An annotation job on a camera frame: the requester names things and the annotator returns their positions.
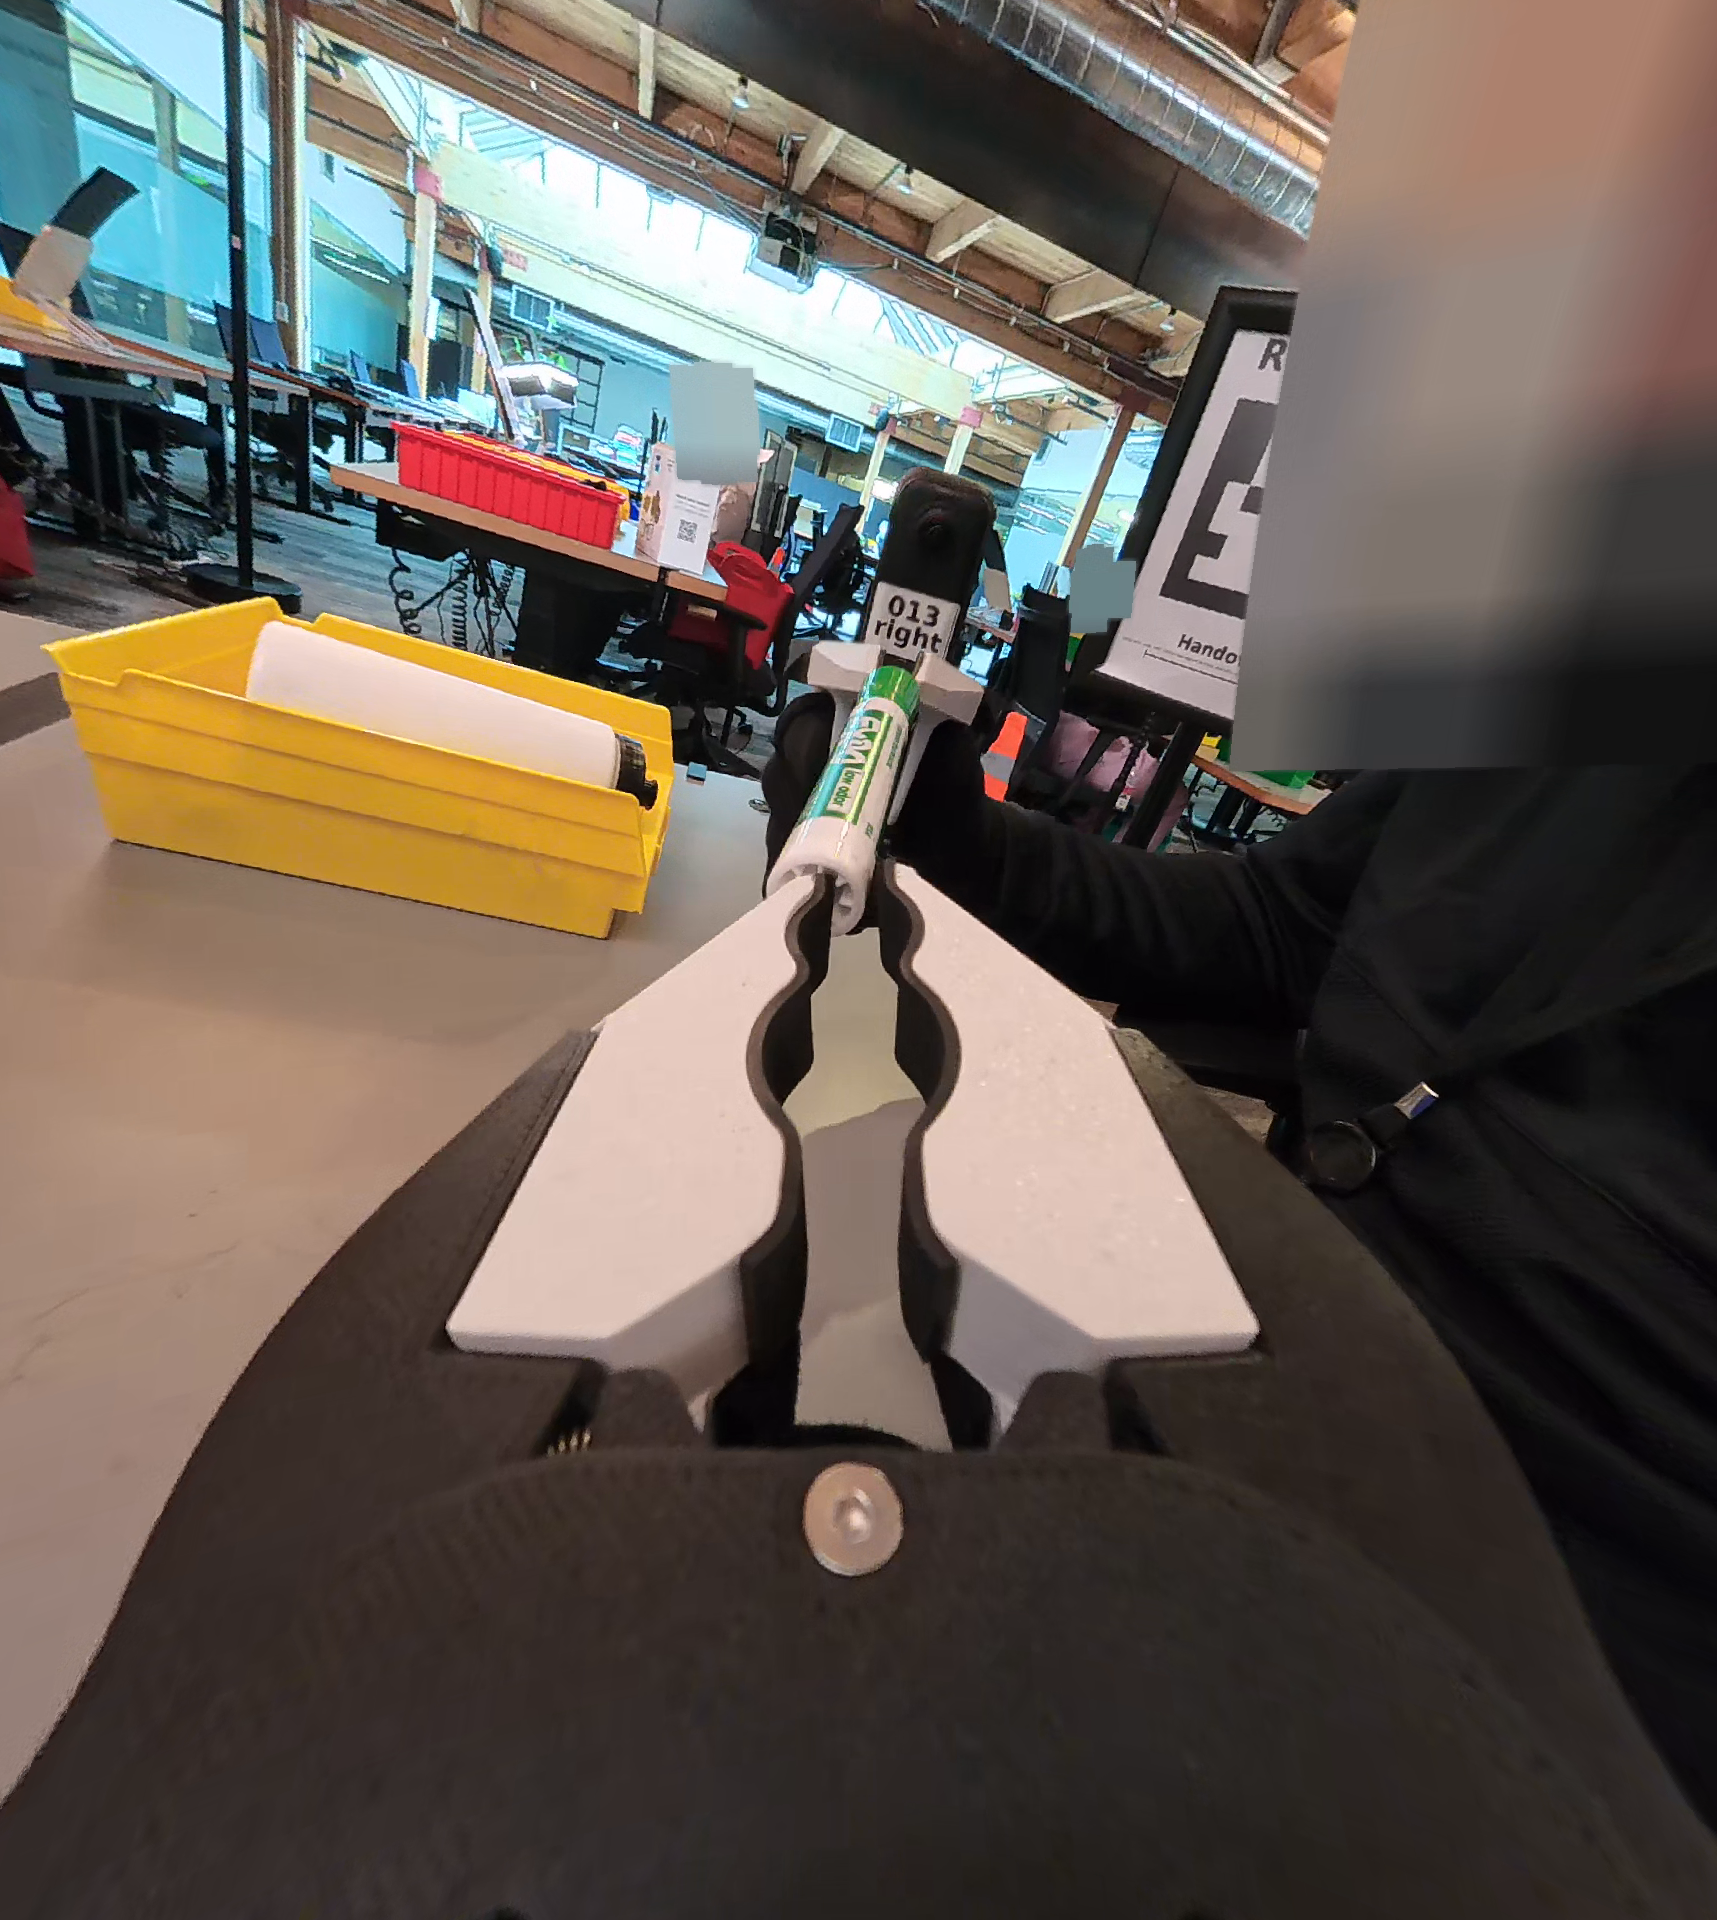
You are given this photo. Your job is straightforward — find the person's right hand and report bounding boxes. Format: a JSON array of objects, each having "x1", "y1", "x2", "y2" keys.
[{"x1": 762, "y1": 707, "x2": 1008, "y2": 920}]

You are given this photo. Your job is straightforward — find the black framed tag sign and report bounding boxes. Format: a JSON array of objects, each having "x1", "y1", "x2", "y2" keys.
[{"x1": 1092, "y1": 286, "x2": 1301, "y2": 728}]

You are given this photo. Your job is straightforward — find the green dry-erase marker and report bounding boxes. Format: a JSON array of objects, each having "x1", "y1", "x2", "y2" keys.
[{"x1": 769, "y1": 659, "x2": 929, "y2": 936}]

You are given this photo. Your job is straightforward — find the red office chair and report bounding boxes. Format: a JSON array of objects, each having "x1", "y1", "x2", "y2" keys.
[{"x1": 659, "y1": 539, "x2": 802, "y2": 713}]

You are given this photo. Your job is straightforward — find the long wooden desk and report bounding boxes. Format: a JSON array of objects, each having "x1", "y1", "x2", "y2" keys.
[{"x1": 329, "y1": 450, "x2": 730, "y2": 683}]

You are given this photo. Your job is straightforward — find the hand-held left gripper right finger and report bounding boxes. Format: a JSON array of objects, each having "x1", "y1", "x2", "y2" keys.
[{"x1": 889, "y1": 870, "x2": 1270, "y2": 1418}]

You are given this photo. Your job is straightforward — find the silver ceiling duct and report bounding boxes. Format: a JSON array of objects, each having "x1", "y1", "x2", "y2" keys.
[{"x1": 1003, "y1": 0, "x2": 1329, "y2": 234}]

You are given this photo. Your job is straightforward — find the white roll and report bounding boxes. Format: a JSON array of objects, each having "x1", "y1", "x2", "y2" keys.
[{"x1": 245, "y1": 615, "x2": 659, "y2": 809}]

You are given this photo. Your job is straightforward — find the yellow plastic bin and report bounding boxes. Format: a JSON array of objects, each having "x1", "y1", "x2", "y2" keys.
[{"x1": 42, "y1": 594, "x2": 681, "y2": 942}]

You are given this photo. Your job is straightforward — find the black round-top pole stand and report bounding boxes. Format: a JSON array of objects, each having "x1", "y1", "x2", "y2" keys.
[{"x1": 179, "y1": 0, "x2": 308, "y2": 620}]

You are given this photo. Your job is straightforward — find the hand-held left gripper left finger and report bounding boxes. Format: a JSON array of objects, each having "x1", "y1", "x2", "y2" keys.
[{"x1": 448, "y1": 876, "x2": 826, "y2": 1400}]

